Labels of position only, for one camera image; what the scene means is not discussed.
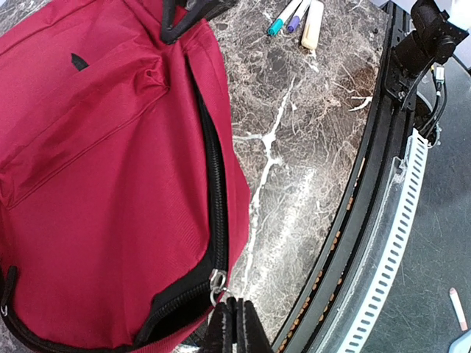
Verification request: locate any white slotted cable duct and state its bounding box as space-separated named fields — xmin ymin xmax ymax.
xmin=321 ymin=129 xmax=428 ymax=352

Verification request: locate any purple cap marker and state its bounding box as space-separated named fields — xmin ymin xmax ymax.
xmin=287 ymin=0 xmax=311 ymax=33

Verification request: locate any black front rail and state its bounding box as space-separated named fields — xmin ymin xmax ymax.
xmin=273 ymin=2 xmax=417 ymax=352

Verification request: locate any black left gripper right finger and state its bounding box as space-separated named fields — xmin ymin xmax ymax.
xmin=235 ymin=299 xmax=273 ymax=353

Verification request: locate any red student backpack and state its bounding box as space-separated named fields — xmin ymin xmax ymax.
xmin=1 ymin=1 xmax=250 ymax=352

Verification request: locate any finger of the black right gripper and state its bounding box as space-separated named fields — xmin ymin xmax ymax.
xmin=160 ymin=0 xmax=236 ymax=44

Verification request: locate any teal cap marker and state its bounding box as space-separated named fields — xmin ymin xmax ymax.
xmin=267 ymin=0 xmax=302 ymax=37

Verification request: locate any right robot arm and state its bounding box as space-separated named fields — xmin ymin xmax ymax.
xmin=160 ymin=1 xmax=470 ymax=109

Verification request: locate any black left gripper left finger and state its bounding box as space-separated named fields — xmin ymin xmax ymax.
xmin=202 ymin=297 xmax=236 ymax=353

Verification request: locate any yellow pink pastel highlighter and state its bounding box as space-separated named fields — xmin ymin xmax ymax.
xmin=301 ymin=0 xmax=325 ymax=51

